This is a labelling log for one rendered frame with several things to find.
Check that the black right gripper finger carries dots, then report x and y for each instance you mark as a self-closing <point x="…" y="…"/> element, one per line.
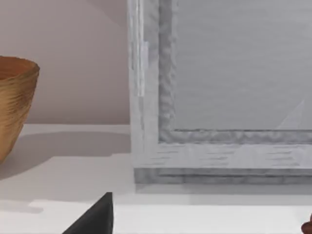
<point x="100" y="218"/>

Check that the woven tan basket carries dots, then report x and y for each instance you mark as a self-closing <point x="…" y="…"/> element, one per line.
<point x="14" y="102"/>

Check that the grey framed cabinet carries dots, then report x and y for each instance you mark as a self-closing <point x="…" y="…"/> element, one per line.
<point x="219" y="97"/>

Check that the small brown object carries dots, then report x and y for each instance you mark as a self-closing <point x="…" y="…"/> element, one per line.
<point x="307" y="226"/>

